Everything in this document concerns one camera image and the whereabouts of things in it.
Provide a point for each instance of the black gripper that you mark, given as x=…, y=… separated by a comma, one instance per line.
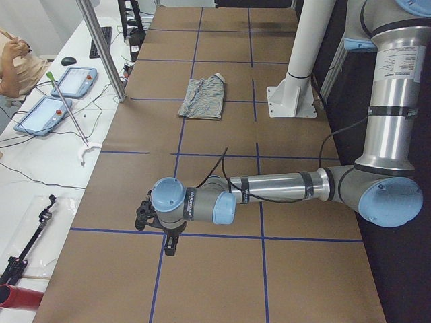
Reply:
x=172, y=231

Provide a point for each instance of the navy white striped polo shirt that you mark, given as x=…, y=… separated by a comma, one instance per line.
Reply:
x=204, y=98

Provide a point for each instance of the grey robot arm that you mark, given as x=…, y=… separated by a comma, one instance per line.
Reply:
x=378, y=185

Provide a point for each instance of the red cylinder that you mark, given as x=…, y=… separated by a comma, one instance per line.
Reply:
x=20, y=298

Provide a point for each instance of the blue teach pendant near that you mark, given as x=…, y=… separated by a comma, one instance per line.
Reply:
x=43, y=117

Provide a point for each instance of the blue teach pendant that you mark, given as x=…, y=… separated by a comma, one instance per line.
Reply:
x=43, y=117
x=77, y=81

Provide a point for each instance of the blue teach pendant far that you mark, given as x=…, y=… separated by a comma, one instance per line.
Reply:
x=77, y=81

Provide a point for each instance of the silver reacher grabber tool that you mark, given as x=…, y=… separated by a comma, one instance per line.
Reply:
x=88, y=145

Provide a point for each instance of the black computer mouse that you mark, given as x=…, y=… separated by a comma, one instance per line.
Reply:
x=67, y=61

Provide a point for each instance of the person in beige shirt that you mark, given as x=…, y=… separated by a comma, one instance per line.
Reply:
x=21, y=70

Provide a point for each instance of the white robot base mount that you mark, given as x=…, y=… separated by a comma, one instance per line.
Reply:
x=293, y=97

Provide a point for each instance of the aluminium frame post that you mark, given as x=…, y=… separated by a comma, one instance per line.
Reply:
x=95, y=31

